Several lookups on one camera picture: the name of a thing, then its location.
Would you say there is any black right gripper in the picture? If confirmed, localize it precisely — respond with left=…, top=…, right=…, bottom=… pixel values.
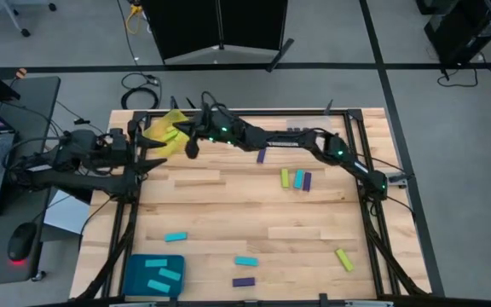
left=171, top=108, right=246, bottom=160

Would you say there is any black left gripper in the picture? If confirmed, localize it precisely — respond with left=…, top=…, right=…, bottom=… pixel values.
left=117, top=134, right=169, bottom=175

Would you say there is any yellow cloth bag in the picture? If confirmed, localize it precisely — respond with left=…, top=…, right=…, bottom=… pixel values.
left=142, top=108, right=194, bottom=158

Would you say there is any white paper sheet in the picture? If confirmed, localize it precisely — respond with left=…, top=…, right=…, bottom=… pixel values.
left=43, top=190, right=91, bottom=235

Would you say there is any black folding screen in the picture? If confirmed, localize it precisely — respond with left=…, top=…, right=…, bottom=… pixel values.
left=141, top=0, right=296, bottom=72

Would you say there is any teal plastic bin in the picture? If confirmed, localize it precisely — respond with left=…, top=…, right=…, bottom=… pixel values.
left=121, top=254, right=186, bottom=298

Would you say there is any black computer mouse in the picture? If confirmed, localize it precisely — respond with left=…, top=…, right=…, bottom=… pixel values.
left=6, top=221, right=38, bottom=264

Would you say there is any grey office chair base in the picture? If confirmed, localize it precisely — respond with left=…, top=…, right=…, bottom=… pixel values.
left=0, top=0, right=58, bottom=38

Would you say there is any black computer tower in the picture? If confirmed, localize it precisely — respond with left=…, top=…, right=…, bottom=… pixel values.
left=415, top=0, right=491, bottom=65

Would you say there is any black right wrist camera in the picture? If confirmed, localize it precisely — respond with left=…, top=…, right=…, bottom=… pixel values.
left=201, top=107, right=226, bottom=125

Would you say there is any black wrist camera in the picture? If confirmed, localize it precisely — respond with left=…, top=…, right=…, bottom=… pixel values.
left=201, top=107, right=226, bottom=125
left=108, top=127, right=128, bottom=148

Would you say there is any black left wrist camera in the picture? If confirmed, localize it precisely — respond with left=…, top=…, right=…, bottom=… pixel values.
left=108, top=127, right=128, bottom=148

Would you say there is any coiled black floor cable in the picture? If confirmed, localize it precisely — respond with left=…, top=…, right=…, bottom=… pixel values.
left=119, top=71, right=162, bottom=111

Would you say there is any black aluminium table frame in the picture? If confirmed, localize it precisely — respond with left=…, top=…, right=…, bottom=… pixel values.
left=72, top=108, right=432, bottom=307

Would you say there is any yellow floor cable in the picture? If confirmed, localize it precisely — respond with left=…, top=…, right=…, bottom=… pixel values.
left=124, top=3, right=144, bottom=35

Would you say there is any black power cable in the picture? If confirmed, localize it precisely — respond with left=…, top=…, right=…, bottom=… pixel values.
left=436, top=53, right=491, bottom=90

